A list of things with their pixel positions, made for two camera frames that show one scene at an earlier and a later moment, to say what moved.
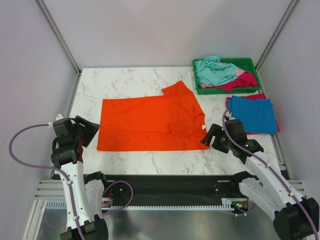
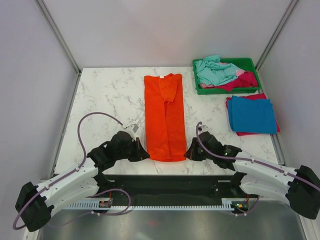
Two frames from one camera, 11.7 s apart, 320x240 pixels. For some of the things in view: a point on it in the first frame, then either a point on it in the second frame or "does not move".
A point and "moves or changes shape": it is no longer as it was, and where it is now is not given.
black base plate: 173,186 does not move
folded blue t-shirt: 257,115 does not move
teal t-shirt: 211,71 does not move
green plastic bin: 244,64 does not move
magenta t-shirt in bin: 247,79 does not move
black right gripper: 215,130 → 191,153
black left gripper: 90,128 → 140,153
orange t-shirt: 174,121 moves or changes shape
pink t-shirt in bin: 203,85 does not move
